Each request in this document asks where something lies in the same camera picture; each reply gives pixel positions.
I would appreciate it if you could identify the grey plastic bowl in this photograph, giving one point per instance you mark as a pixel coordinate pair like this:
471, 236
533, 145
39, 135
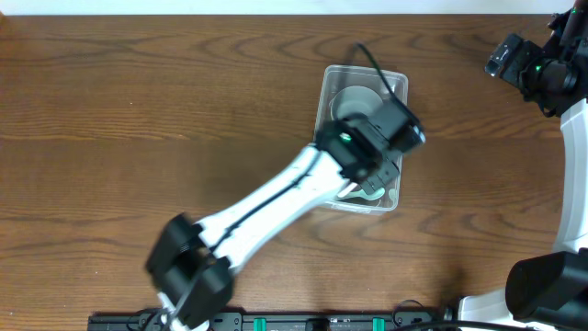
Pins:
354, 100

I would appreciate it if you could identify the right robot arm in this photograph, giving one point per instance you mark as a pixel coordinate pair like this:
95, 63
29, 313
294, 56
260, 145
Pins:
548, 292

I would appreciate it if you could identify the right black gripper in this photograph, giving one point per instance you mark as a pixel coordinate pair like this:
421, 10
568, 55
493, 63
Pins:
501, 57

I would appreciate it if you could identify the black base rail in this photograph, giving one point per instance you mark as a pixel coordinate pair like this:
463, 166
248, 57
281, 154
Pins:
235, 321

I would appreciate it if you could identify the clear plastic container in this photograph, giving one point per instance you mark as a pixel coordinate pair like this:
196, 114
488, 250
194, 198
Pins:
336, 78

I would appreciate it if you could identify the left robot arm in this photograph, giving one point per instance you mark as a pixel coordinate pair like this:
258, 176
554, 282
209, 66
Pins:
193, 264

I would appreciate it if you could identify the mint green plastic spoon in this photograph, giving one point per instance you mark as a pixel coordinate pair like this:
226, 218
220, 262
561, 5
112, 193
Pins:
380, 198

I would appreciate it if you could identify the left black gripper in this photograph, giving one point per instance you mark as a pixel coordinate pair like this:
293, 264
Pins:
383, 176

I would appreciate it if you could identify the white plastic fork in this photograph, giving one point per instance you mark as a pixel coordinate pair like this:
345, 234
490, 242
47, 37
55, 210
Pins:
349, 188

